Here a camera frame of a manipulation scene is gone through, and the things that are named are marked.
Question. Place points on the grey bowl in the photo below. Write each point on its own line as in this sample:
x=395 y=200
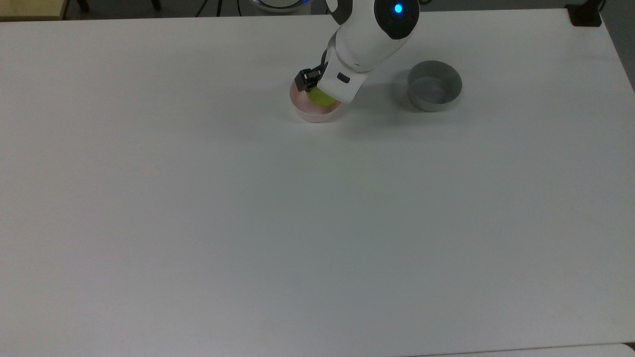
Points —
x=434 y=89

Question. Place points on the yellow-green ball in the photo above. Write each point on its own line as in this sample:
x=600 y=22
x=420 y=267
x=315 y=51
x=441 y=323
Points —
x=321 y=98

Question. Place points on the pink bowl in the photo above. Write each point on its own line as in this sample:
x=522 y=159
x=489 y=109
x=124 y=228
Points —
x=317 y=115

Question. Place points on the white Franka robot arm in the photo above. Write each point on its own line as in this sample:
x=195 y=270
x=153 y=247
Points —
x=367 y=39

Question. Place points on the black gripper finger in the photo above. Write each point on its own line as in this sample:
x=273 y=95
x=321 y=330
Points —
x=306 y=79

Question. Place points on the wooden table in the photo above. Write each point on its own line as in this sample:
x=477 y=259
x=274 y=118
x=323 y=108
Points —
x=30 y=9

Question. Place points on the black table clamp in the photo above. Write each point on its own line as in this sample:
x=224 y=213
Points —
x=585 y=15

